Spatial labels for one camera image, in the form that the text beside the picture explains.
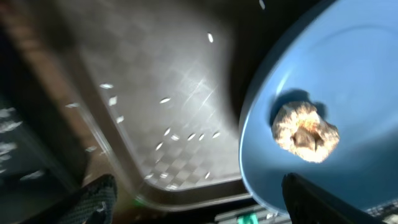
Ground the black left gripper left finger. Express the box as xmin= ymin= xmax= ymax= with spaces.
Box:
xmin=22 ymin=174 xmax=118 ymax=224

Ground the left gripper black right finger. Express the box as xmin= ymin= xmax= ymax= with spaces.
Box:
xmin=282 ymin=173 xmax=384 ymax=224

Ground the brown mushroom food scrap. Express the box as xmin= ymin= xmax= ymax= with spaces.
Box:
xmin=272 ymin=101 xmax=340 ymax=163

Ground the blue plate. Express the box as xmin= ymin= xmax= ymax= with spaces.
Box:
xmin=239 ymin=0 xmax=397 ymax=213

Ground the dark brown serving tray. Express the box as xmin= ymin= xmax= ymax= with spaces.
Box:
xmin=55 ymin=0 xmax=280 ymax=212

